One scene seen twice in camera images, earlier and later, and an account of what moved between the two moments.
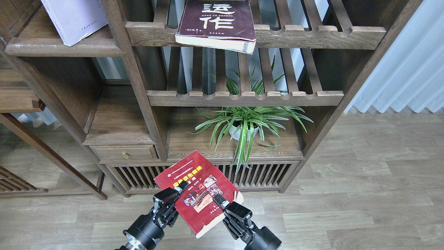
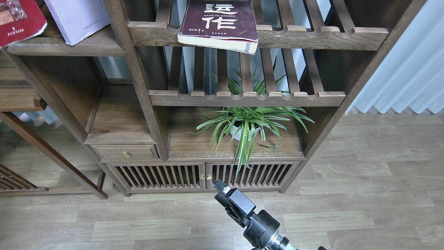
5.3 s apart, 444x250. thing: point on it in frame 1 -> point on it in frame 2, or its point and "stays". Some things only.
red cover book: [197, 207] -> [20, 19]
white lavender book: [74, 19] stays
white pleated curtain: [411, 73] stays
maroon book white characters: [226, 25] stays
